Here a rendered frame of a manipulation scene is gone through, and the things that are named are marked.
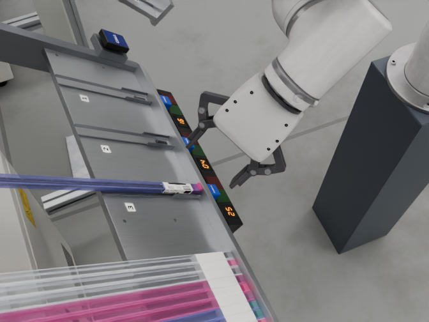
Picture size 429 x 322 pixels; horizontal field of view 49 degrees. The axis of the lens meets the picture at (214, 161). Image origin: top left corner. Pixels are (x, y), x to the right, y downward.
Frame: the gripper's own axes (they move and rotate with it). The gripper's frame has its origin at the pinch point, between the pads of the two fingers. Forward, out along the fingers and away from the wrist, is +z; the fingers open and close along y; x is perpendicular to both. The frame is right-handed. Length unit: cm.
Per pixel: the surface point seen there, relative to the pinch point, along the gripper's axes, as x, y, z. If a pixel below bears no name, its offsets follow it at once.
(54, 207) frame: -29, 18, 57
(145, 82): -18.1, 18.3, 6.8
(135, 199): 9.0, 5.2, 8.8
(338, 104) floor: -115, -31, 5
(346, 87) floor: -123, -30, 0
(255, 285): 9.1, -16.5, 6.1
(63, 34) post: -40, 44, 23
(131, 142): -1.2, 11.7, 8.6
